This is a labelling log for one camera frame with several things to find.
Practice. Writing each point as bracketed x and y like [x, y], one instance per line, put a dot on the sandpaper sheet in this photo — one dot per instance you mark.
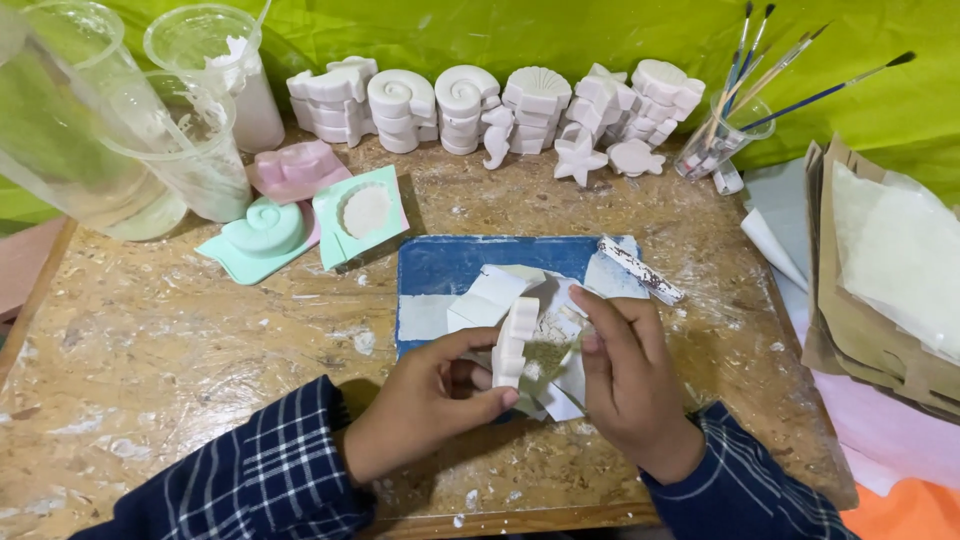
[553, 352]

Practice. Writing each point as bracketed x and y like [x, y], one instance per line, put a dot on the pink silicone mould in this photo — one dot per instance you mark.
[298, 169]

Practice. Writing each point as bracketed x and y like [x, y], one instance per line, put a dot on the plaster-smeared clear cup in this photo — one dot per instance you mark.
[202, 176]

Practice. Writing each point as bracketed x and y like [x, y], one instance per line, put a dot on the tall clear plastic cup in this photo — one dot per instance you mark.
[67, 142]

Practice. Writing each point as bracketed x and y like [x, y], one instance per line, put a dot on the plaster-stained scraper stick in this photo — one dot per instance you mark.
[641, 271]

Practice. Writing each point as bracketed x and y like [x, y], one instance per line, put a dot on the clear cup with white plaster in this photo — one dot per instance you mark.
[251, 105]

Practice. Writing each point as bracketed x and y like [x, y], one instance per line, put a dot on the clear brush cup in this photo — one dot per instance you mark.
[716, 150]

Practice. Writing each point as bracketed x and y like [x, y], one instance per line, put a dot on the blue work mat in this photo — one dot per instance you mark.
[457, 262]

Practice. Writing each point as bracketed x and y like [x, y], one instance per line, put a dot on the pink sheet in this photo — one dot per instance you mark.
[885, 435]

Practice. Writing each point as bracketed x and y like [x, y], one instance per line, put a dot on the row of stacked plaster casts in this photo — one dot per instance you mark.
[465, 94]

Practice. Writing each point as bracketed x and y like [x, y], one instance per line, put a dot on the round plaster cast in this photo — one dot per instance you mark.
[367, 211]

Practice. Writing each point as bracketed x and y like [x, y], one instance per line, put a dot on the clear stirring stick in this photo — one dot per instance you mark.
[259, 21]

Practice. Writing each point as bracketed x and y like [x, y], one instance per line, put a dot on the white paper sheets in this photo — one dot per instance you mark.
[772, 217]

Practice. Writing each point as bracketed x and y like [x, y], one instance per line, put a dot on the white folded paper piece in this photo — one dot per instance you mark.
[486, 298]

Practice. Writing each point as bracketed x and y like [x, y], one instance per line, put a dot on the white plaster fish figure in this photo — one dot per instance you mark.
[634, 157]

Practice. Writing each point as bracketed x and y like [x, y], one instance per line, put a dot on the person's left hand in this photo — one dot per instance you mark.
[409, 409]

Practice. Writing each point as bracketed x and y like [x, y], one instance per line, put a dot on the white plaster starfish figure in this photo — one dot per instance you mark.
[577, 160]

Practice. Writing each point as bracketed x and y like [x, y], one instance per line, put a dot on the clear plastic bags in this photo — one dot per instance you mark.
[892, 247]

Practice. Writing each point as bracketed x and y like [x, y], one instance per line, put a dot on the stack of brown paper bags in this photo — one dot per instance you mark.
[840, 330]

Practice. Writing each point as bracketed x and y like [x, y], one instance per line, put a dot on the mint snail shell mould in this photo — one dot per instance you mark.
[262, 232]

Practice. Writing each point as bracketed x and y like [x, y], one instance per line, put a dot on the orange sheet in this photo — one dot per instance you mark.
[911, 514]

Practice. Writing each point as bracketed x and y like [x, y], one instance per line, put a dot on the white plaster seahorse figure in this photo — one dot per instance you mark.
[513, 341]
[497, 135]

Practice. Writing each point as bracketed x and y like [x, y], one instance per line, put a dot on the mint square mould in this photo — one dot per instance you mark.
[334, 244]

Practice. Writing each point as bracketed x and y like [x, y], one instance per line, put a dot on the green backdrop cloth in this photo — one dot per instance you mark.
[525, 30]

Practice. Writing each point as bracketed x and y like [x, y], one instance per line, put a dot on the small white tube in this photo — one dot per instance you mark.
[727, 180]

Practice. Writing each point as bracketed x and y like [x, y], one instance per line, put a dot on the person's right hand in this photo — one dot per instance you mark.
[637, 397]

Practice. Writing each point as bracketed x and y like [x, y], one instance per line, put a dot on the pink board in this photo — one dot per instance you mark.
[26, 262]

